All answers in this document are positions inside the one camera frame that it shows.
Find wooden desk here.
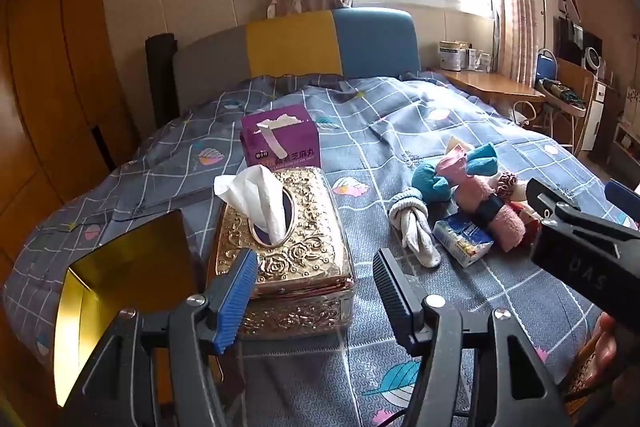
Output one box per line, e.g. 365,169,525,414
434,67,547,109

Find wooden wardrobe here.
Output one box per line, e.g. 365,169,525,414
0,0,143,313

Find round metal tin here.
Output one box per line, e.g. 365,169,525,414
438,40,464,72

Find blue chair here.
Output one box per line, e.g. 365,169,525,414
535,48,559,81

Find white tissue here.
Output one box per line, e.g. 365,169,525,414
214,164,289,246

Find gold embossed tin lid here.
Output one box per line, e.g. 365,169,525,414
562,312,616,410

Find bed with patterned quilt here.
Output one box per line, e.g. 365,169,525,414
2,70,640,427

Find purple cardboard box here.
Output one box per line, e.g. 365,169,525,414
239,104,322,171

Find person's right hand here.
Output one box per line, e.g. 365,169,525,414
582,312,640,403

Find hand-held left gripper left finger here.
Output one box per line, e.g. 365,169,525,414
65,248,259,427

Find pink towel roll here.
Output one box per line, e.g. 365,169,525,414
459,176,527,253

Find pink and white cloth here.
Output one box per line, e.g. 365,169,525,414
435,146,472,189

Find gold tin box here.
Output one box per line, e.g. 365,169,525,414
52,208,203,408

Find small boxes on desk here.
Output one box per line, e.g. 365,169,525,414
462,47,496,73

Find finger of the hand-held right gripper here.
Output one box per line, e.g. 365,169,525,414
526,178,583,220
604,178,640,210

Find patterned scrunchie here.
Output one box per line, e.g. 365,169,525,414
494,172,522,199

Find grey yellow blue headboard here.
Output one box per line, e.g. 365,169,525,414
172,7,422,118

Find blue tissue packet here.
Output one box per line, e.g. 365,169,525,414
432,212,496,269

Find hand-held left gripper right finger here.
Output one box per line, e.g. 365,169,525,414
374,248,571,427

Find red soft toy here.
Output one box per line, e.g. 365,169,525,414
509,201,543,235

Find gold embossed tissue box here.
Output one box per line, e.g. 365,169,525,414
206,167,357,341

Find white sock with blue cuff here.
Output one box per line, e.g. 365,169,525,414
387,187,443,269

